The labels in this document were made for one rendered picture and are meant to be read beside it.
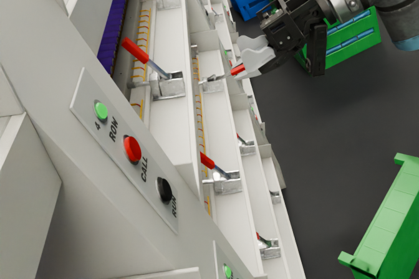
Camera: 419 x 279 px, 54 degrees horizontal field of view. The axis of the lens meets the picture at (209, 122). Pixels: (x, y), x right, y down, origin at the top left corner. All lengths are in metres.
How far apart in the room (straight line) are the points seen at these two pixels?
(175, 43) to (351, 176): 0.81
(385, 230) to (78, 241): 0.75
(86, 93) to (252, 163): 0.71
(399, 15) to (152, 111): 0.49
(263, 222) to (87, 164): 0.63
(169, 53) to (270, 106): 1.04
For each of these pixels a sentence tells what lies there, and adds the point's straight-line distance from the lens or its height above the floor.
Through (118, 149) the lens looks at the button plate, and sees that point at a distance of 0.25.
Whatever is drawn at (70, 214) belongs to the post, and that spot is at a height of 0.86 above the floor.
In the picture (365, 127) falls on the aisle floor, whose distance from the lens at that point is 1.41.
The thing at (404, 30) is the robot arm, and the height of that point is 0.53.
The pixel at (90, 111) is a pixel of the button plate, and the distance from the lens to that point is 0.23.
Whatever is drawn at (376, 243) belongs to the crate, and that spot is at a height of 0.20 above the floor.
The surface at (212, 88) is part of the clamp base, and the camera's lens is 0.82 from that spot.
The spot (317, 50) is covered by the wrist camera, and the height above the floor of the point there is 0.55.
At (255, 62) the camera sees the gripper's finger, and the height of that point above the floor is 0.58.
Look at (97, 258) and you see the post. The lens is 0.27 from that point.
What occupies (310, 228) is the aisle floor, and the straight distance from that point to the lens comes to 1.21.
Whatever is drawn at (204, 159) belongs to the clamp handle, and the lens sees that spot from 0.57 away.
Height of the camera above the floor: 0.99
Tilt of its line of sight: 36 degrees down
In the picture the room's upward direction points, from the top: 30 degrees counter-clockwise
